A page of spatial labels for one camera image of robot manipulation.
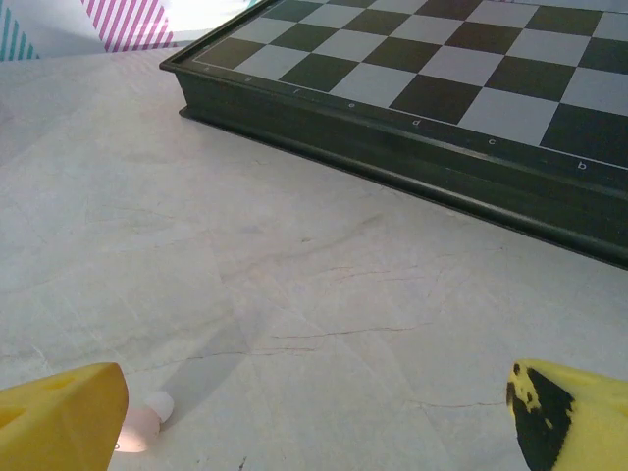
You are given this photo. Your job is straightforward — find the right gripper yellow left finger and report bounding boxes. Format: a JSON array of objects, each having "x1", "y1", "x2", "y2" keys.
[{"x1": 0, "y1": 361, "x2": 131, "y2": 471}]

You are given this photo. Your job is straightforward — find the black folding chessboard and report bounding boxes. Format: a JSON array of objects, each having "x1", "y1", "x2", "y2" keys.
[{"x1": 158, "y1": 0, "x2": 628, "y2": 271}]

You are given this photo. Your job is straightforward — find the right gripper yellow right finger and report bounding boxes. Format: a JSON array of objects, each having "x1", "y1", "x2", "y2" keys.
[{"x1": 504, "y1": 357, "x2": 628, "y2": 471}]

